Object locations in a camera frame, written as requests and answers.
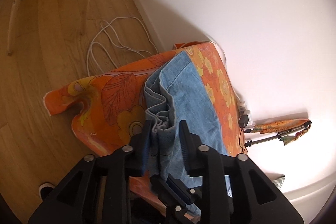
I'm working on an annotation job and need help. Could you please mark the light blue denim pants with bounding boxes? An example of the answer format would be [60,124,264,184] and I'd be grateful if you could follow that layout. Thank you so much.
[143,50,233,217]

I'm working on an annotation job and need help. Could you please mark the green striped white pillow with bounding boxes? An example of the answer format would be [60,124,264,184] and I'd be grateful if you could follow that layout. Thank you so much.
[272,174,285,189]

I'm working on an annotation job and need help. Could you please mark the black power adapter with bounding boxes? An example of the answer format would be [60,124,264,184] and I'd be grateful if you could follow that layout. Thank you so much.
[239,114,249,128]

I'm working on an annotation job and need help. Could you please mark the green patterned scarf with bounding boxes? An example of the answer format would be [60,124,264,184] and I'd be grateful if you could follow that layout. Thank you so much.
[280,129,309,145]

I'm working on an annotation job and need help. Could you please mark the orange patterned scarf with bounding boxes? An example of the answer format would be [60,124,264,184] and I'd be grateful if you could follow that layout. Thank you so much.
[251,119,311,134]

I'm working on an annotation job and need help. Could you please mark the white power strip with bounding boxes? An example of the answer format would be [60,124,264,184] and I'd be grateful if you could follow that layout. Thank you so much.
[237,102,255,133]

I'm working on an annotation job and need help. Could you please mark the orange floral bedspread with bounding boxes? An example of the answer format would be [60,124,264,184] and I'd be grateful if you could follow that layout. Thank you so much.
[43,41,249,214]

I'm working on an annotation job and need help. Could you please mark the silver camera tripod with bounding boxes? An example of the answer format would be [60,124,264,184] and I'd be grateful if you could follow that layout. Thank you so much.
[243,123,311,147]

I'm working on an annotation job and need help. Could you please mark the white power cord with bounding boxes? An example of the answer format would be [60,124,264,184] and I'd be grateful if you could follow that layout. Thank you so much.
[86,16,227,77]

